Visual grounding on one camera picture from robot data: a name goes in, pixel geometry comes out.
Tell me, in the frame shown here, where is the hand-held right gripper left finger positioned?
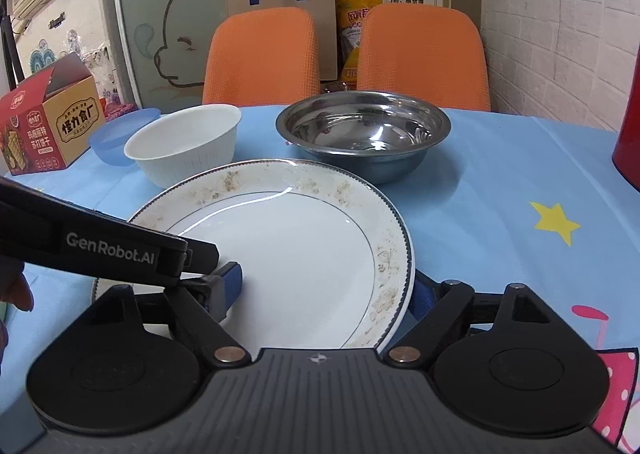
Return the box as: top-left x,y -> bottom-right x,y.
90,261 -> 252,368

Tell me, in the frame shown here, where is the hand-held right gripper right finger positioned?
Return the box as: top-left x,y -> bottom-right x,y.
387,276 -> 549,366

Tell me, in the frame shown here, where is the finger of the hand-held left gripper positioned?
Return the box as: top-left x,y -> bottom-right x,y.
182,241 -> 220,278

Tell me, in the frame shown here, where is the white floral-rimmed plate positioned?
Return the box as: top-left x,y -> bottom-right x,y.
91,159 -> 416,351

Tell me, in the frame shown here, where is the person's left hand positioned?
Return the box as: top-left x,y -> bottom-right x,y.
0,256 -> 34,360

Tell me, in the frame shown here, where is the blue plastic bowl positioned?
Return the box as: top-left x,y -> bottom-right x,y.
88,107 -> 162,168

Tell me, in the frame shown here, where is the white ribbed bowl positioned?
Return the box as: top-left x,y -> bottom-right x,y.
124,104 -> 242,189

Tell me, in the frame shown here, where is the red cardboard snack box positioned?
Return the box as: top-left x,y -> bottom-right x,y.
0,52 -> 107,177

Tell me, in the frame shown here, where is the pink object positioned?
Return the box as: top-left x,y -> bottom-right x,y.
102,101 -> 137,123

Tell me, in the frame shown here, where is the stainless steel bowl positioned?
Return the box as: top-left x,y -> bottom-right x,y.
275,90 -> 452,186

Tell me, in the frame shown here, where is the black pole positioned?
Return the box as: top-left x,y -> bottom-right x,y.
0,14 -> 24,91

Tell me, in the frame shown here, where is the orange chair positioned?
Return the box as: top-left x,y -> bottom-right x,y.
356,4 -> 492,113
202,7 -> 321,106

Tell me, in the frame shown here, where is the frosted glass rabbit panel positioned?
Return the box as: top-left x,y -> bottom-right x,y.
109,0 -> 231,108

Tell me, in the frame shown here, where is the red container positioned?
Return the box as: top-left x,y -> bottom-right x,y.
612,79 -> 640,193

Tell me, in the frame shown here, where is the yellow packet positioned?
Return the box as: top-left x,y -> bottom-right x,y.
335,0 -> 385,90

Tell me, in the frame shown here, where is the blue round wall sticker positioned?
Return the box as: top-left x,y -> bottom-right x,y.
29,48 -> 62,76

